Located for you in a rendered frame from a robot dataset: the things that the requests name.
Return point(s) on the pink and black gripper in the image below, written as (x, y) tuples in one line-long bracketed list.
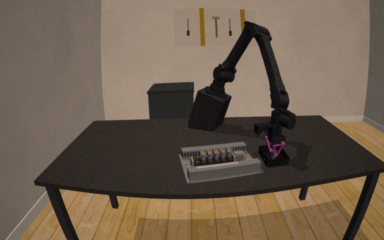
[(274, 142)]

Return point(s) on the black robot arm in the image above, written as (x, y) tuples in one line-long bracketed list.
[(225, 72)]

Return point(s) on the tan rectangular block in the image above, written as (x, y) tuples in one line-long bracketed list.
[(237, 155)]

